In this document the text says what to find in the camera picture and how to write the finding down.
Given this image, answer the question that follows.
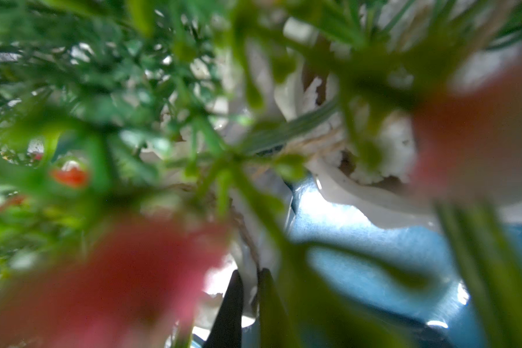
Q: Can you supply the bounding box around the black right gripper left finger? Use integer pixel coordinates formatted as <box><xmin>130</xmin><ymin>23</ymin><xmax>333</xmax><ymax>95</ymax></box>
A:
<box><xmin>202</xmin><ymin>270</ymin><xmax>244</xmax><ymax>348</ymax></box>

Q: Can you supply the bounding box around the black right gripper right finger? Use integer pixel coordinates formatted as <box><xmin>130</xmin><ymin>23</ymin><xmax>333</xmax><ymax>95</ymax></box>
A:
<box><xmin>258</xmin><ymin>268</ymin><xmax>301</xmax><ymax>347</ymax></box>

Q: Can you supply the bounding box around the teal plastic tray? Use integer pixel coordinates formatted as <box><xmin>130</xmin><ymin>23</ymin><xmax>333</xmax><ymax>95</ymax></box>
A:
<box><xmin>238</xmin><ymin>173</ymin><xmax>522</xmax><ymax>348</ymax></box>

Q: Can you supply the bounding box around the potted plant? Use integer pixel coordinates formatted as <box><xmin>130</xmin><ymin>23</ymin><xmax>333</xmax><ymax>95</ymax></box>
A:
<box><xmin>0</xmin><ymin>1</ymin><xmax>272</xmax><ymax>347</ymax></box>

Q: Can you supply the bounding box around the white pot green plant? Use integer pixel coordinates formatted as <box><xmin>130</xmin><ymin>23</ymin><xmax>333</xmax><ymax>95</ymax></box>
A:
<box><xmin>233</xmin><ymin>1</ymin><xmax>522</xmax><ymax>347</ymax></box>

